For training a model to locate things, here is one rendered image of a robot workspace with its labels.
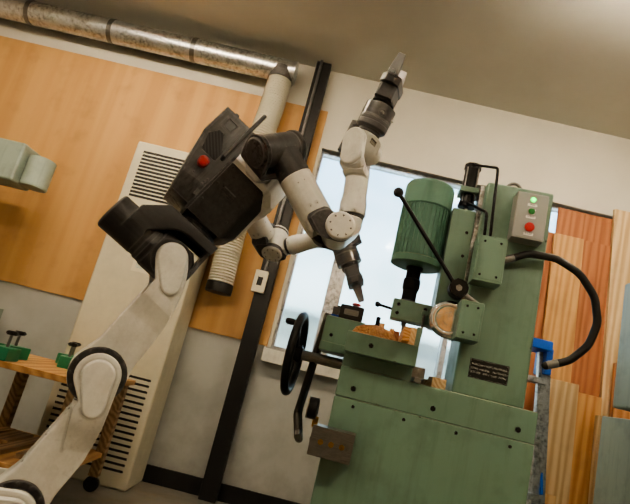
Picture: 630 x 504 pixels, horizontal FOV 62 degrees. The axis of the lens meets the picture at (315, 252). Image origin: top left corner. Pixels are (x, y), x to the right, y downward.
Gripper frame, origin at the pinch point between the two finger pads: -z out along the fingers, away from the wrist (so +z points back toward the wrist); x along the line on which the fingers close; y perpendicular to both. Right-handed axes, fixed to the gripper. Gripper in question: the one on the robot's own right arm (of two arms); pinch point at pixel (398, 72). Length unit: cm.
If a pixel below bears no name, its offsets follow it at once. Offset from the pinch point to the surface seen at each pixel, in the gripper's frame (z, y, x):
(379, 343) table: 70, 27, 15
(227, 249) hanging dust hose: 72, -79, 139
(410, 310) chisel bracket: 58, 30, 42
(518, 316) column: 44, 61, 38
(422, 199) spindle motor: 21, 17, 42
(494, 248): 28, 45, 31
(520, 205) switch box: 11, 47, 36
